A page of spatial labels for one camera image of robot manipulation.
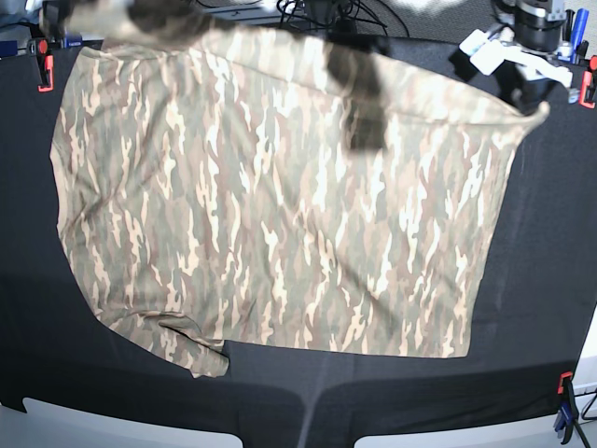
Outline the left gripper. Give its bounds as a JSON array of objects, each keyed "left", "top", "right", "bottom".
[{"left": 459, "top": 13, "right": 573, "bottom": 89}]

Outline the camouflage t-shirt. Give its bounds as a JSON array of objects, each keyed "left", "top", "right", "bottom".
[{"left": 50, "top": 1, "right": 549, "bottom": 377}]

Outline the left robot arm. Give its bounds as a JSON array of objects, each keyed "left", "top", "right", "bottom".
[{"left": 459, "top": 0, "right": 573, "bottom": 89}]

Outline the blue clamp top right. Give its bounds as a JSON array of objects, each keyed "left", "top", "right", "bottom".
[{"left": 559, "top": 8, "right": 590, "bottom": 63}]

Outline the red black clamp right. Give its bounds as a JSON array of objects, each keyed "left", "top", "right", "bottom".
[{"left": 578, "top": 55, "right": 597, "bottom": 109}]

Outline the red black clamp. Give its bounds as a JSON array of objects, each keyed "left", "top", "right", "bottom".
[
  {"left": 26, "top": 38, "right": 54, "bottom": 92},
  {"left": 578, "top": 55, "right": 597, "bottom": 109}
]

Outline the black table cloth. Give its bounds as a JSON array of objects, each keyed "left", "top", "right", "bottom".
[{"left": 1, "top": 50, "right": 596, "bottom": 447}]

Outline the blue orange clamp bottom right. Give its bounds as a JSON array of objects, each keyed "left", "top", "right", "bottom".
[{"left": 553, "top": 371, "right": 579, "bottom": 445}]

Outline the blue clamp top left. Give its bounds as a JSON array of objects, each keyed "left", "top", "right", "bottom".
[{"left": 39, "top": 1, "right": 84, "bottom": 49}]

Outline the red black clamp left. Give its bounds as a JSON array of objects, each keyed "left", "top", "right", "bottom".
[{"left": 26, "top": 38, "right": 54, "bottom": 92}]

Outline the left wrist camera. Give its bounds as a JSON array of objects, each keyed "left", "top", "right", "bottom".
[{"left": 470, "top": 40, "right": 505, "bottom": 76}]

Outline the black cable bundle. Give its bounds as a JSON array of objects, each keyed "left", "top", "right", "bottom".
[{"left": 275, "top": 0, "right": 391, "bottom": 35}]

